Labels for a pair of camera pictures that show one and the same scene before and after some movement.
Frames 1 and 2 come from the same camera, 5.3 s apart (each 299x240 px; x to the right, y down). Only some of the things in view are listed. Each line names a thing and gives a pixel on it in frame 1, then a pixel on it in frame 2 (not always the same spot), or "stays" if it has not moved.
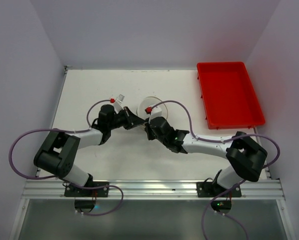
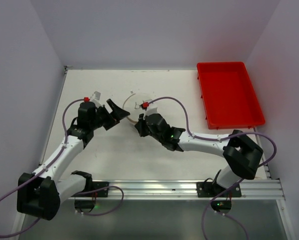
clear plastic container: [149, 101] to [135, 104]
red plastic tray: [229, 97] stays
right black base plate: [210, 189] stays
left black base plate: [72, 191] stays
